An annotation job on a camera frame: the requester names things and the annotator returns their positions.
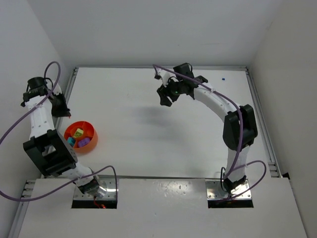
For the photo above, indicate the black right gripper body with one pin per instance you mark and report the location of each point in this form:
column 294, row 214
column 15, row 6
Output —
column 165, row 94

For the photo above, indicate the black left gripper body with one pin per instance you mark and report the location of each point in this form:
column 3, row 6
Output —
column 59, row 106

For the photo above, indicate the green lego brick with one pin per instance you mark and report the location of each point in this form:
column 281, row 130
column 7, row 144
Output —
column 78, row 133

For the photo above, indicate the orange divided round container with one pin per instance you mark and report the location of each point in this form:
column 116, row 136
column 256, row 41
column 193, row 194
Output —
column 89, row 131

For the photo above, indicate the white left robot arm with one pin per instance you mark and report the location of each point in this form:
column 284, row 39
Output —
column 46, row 147

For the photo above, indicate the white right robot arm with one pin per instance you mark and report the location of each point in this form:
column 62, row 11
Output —
column 239, row 123

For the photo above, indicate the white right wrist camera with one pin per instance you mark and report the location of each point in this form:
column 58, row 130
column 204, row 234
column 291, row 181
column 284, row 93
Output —
column 163, row 76

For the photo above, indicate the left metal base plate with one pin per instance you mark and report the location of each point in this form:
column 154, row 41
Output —
column 106, row 192

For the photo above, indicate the aluminium frame rail right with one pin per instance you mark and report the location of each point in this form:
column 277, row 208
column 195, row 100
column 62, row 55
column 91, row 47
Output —
column 273, row 165

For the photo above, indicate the aluminium frame rail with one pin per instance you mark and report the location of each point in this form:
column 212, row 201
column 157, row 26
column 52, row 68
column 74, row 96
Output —
column 273, row 165
column 30, row 183

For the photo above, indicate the aluminium frame rail left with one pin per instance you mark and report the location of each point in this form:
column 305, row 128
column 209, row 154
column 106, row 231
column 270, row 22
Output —
column 30, row 183

